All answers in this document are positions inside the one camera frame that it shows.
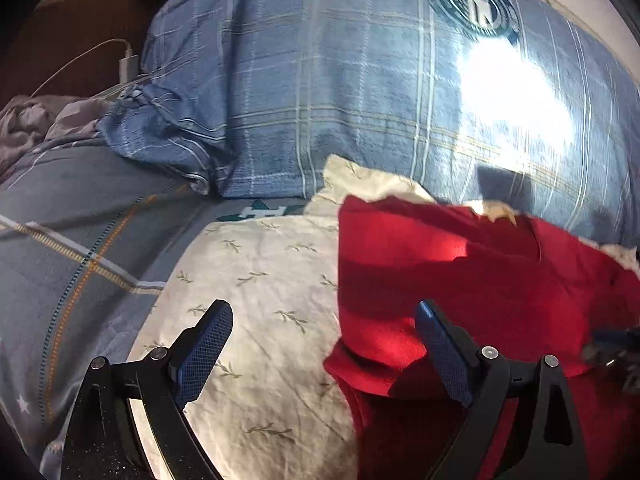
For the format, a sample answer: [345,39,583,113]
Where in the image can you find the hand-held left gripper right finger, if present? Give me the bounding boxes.
[415,300,590,480]

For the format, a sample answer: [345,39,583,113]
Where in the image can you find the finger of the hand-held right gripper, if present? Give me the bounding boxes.
[582,327,640,396]

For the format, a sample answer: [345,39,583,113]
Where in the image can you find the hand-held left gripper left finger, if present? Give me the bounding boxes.
[60,299,234,480]

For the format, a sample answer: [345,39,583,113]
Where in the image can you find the red knit garment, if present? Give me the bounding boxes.
[324,195,640,480]

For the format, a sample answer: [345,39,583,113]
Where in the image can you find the white leaf-print cloth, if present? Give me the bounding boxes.
[127,155,640,480]

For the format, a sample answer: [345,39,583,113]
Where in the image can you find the grey-blue striped bed sheet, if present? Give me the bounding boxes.
[0,145,311,471]

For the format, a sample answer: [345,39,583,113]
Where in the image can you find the grey crumpled cloth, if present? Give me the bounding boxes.
[0,95,118,171]

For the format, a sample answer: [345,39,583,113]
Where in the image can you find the blue plaid pillow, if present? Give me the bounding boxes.
[97,0,640,256]

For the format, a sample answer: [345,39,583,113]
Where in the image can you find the white charger plug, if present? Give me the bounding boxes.
[118,42,138,84]

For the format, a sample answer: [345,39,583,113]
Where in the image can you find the brown bed headboard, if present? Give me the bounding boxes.
[10,0,166,106]

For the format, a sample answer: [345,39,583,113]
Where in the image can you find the white charger cable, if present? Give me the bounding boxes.
[27,37,132,99]

